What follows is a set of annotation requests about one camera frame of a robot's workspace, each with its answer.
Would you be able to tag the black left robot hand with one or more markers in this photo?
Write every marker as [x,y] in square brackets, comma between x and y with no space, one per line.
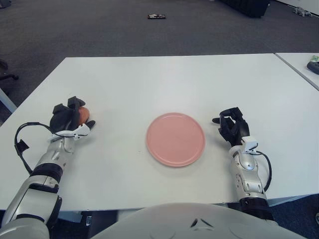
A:
[59,122]

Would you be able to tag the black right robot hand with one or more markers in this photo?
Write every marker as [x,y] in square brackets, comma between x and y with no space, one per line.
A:
[240,128]

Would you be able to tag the red apple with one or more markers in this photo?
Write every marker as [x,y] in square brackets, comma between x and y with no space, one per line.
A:
[84,115]

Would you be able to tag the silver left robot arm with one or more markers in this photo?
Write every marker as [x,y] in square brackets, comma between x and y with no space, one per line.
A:
[52,154]

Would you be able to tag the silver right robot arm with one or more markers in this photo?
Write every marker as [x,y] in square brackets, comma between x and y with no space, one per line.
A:
[246,174]

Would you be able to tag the pink plate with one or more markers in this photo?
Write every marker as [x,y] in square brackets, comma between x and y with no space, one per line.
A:
[174,139]

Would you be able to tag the white table leg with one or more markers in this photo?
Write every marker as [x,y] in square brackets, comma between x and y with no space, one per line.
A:
[6,99]

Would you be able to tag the black office chair base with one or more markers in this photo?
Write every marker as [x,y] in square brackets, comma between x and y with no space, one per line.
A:
[3,64]

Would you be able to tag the green packet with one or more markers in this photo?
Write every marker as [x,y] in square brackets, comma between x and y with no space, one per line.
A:
[315,58]

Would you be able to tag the grey robot torso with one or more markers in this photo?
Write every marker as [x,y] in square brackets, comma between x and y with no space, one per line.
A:
[174,221]

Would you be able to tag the black caster wheel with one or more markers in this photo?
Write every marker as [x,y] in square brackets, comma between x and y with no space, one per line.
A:
[317,217]

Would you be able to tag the black case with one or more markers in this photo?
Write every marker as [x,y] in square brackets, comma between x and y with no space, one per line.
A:
[249,7]

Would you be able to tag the small grey floor toy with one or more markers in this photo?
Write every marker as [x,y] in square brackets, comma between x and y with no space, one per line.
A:
[300,11]

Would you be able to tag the small dark floor object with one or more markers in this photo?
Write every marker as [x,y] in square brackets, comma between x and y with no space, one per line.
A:
[156,16]

